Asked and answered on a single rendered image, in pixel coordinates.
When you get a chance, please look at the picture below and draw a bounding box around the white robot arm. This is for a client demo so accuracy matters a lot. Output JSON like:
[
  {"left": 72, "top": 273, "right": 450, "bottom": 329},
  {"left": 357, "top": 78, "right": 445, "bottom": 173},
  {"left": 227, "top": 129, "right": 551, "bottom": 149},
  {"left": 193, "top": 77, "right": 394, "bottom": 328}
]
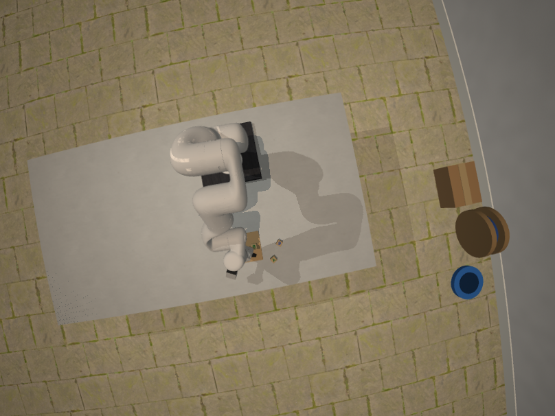
[{"left": 170, "top": 123, "right": 251, "bottom": 280}]

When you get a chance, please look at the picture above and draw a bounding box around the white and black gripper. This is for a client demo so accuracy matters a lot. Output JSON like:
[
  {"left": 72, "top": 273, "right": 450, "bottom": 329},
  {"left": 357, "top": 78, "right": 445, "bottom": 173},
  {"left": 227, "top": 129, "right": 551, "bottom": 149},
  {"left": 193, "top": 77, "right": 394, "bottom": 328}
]
[{"left": 245, "top": 246, "right": 257, "bottom": 258}]

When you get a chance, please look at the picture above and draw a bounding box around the brown flat mat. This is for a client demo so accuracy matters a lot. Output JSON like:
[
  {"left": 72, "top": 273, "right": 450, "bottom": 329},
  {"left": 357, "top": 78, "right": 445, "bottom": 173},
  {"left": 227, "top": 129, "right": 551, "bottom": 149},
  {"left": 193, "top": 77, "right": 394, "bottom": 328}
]
[{"left": 246, "top": 231, "right": 263, "bottom": 262}]

